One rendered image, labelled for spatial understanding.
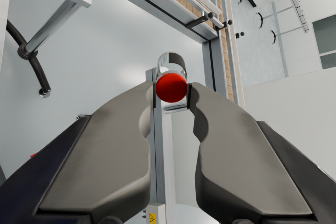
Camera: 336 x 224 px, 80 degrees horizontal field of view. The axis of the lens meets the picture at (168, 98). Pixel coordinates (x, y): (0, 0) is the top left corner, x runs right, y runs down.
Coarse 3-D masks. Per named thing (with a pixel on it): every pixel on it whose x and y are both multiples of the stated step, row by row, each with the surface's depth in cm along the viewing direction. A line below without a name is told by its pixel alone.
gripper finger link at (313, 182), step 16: (272, 128) 8; (272, 144) 7; (288, 144) 7; (288, 160) 6; (304, 160) 6; (304, 176) 6; (320, 176) 6; (304, 192) 6; (320, 192) 6; (320, 208) 5
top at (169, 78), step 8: (160, 80) 12; (168, 80) 12; (176, 80) 12; (184, 80) 12; (160, 88) 13; (168, 88) 13; (176, 88) 13; (184, 88) 13; (160, 96) 13; (168, 96) 13; (176, 96) 13; (184, 96) 13
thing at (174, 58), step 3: (171, 54) 15; (174, 54) 15; (177, 54) 15; (171, 57) 15; (174, 57) 15; (177, 57) 15; (180, 57) 15; (171, 60) 14; (174, 60) 14; (177, 60) 14; (180, 60) 15; (183, 60) 16; (177, 63) 14; (180, 63) 14; (183, 63) 15; (183, 66) 14; (186, 72) 14
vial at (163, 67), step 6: (162, 54) 16; (168, 54) 15; (162, 60) 15; (168, 60) 14; (162, 66) 14; (168, 66) 13; (174, 66) 13; (180, 66) 14; (156, 72) 14; (162, 72) 13; (168, 72) 13; (174, 72) 13; (180, 72) 13; (156, 78) 14; (186, 78) 14
